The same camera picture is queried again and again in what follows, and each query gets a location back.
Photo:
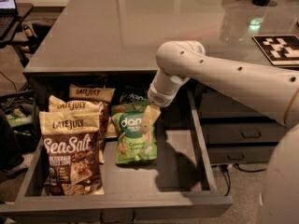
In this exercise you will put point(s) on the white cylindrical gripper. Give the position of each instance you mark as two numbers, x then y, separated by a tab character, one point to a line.
158	98

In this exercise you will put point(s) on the green rice chip bag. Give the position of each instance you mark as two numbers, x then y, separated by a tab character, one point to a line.
133	145
132	95

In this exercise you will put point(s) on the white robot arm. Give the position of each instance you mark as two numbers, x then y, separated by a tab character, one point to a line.
271	91

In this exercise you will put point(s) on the rear Late July chip bag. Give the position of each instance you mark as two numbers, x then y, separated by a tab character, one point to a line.
100	96

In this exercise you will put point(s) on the late july chip bag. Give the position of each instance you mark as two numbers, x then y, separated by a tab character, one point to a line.
56	105
100	96

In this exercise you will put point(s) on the upper right closed drawer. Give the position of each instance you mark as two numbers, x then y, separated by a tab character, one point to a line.
215	105

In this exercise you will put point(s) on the closed drawer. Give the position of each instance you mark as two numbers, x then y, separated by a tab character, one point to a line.
241	133
215	105
238	155

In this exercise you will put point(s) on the middle right closed drawer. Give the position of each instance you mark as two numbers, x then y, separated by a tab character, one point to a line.
241	133

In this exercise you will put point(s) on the open grey top drawer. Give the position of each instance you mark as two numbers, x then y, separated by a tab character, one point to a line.
178	184

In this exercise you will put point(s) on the lower right closed drawer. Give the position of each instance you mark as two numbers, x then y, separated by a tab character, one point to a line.
238	155

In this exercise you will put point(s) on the front brown Sea Salt bag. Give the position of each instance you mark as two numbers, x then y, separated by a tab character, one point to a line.
71	142

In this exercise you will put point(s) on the middle Late July chip bag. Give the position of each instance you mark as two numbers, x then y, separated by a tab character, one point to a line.
56	105

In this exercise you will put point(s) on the green bag in crate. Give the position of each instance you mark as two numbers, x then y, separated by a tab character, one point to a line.
17	118

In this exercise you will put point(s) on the black crate with snacks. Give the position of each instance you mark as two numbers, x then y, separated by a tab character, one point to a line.
27	135

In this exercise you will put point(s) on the black white fiducial marker board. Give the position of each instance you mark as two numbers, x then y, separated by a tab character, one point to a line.
280	50

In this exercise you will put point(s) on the dark side table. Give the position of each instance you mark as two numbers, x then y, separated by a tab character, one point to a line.
24	9

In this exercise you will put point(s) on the laptop computer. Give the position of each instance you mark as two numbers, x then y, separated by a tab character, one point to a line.
8	15

